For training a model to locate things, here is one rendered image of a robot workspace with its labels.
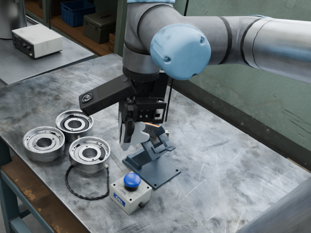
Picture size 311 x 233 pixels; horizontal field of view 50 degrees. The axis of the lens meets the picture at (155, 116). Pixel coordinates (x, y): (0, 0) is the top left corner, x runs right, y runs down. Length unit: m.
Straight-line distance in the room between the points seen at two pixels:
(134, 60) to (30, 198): 0.70
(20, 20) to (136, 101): 1.21
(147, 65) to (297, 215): 0.40
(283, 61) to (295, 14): 1.75
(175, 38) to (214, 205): 0.52
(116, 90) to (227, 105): 2.00
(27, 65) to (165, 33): 1.15
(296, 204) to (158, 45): 0.29
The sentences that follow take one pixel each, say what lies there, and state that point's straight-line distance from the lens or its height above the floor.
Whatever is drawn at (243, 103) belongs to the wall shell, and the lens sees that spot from 2.51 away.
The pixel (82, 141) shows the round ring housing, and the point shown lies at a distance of 0.93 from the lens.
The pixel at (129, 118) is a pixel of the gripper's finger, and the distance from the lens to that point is 0.66.
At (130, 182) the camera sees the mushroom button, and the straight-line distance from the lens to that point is 0.78.
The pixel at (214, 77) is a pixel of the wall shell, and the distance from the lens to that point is 2.58.
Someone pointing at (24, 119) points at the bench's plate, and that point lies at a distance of 1.06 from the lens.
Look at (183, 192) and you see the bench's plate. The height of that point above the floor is 0.80.
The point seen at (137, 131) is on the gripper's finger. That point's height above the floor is 1.00.
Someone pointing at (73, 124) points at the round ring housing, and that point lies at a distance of 1.01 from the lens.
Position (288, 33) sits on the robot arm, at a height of 1.31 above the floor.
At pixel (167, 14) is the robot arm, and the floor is 1.28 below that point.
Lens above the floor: 1.45
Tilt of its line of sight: 36 degrees down
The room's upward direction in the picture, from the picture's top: 10 degrees clockwise
